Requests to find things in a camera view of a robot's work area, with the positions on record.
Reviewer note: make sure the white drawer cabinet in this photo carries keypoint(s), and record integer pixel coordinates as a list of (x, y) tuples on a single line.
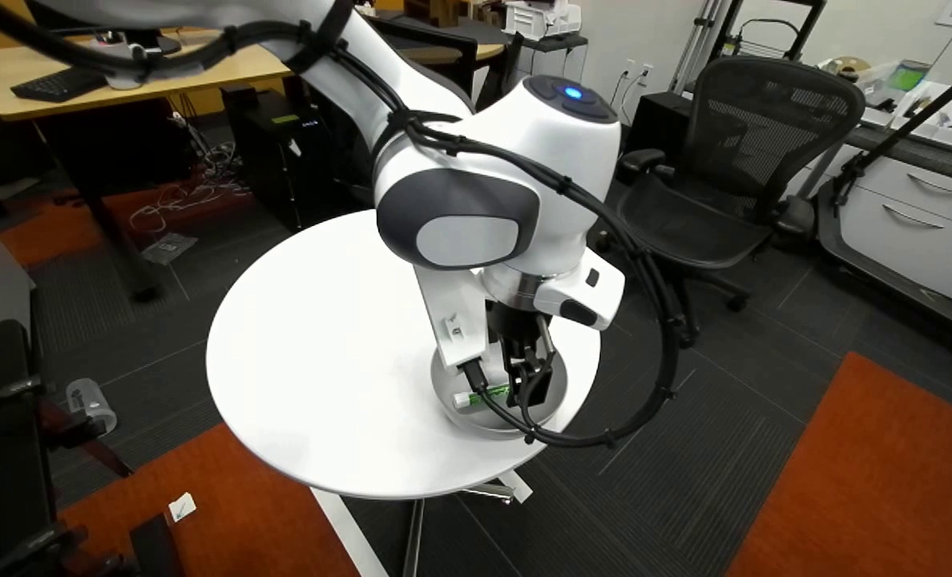
[(901, 220)]

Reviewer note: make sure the grey bowl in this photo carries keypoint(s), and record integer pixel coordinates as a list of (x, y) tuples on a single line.
[(445, 382)]

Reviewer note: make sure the green marker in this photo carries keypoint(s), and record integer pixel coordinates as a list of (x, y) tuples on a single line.
[(474, 403)]

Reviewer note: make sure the black chair at left edge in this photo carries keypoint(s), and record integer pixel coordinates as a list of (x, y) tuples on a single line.
[(32, 539)]

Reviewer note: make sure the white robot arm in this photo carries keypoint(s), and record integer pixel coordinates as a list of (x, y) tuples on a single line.
[(488, 206)]

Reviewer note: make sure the wooden desk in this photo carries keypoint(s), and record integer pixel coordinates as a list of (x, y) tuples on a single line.
[(21, 65)]

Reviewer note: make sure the black mesh office chair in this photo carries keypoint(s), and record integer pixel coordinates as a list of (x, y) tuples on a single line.
[(755, 124)]

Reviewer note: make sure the round white table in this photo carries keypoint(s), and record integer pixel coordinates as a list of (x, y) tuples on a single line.
[(325, 366)]

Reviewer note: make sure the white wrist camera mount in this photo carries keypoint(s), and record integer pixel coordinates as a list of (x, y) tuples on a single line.
[(586, 293)]

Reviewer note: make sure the black computer tower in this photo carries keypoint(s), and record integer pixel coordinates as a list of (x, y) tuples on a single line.
[(299, 160)]

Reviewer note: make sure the small white floor box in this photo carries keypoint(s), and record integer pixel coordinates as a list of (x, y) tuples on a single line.
[(182, 507)]

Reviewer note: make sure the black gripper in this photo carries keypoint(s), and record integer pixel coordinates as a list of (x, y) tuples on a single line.
[(528, 357)]

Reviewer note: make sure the black keyboard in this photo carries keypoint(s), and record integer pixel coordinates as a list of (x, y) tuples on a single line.
[(59, 87)]

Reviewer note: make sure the black office chair at desk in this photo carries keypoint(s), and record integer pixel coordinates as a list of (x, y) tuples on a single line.
[(470, 57)]

